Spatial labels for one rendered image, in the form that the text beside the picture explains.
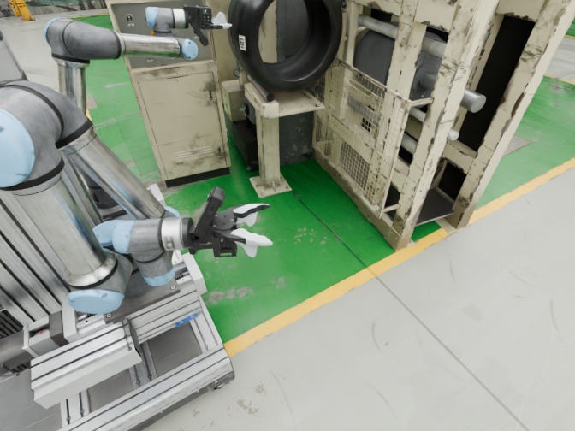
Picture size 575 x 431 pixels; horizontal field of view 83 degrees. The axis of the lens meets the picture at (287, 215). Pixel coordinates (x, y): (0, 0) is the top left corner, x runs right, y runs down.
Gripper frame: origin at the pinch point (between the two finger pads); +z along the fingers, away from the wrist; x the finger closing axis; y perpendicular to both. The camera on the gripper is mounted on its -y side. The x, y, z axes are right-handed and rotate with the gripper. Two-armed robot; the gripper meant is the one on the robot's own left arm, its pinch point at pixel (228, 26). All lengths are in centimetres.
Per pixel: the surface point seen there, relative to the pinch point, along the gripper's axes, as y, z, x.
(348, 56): -17, 82, 21
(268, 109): -35.7, 18.3, -11.0
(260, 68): -15.3, 12.6, -11.2
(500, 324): -109, 113, -130
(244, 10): 7.9, 4.8, -7.9
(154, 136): -82, -39, 59
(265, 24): -2.8, 27.5, 26.1
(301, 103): -37, 42, -3
